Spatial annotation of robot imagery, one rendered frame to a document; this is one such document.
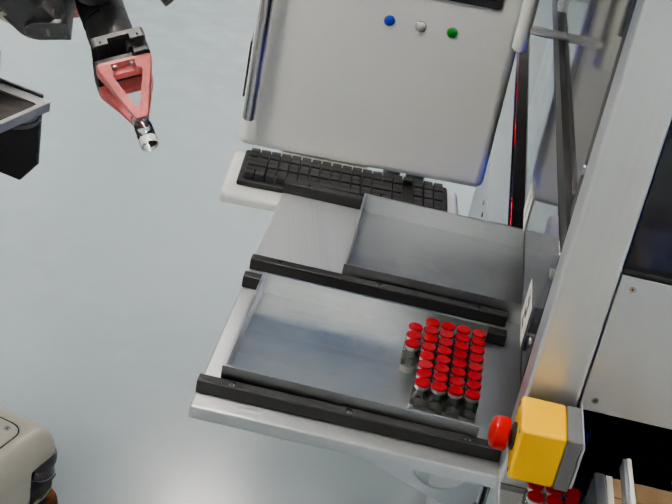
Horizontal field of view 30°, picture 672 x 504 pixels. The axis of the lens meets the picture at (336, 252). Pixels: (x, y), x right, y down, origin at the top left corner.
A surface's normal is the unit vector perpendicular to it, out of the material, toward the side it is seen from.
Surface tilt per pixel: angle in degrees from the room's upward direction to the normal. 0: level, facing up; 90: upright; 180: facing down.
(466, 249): 0
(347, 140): 90
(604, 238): 90
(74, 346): 0
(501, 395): 0
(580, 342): 90
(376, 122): 90
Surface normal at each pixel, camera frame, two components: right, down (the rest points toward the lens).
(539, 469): -0.14, 0.45
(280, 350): 0.18, -0.86
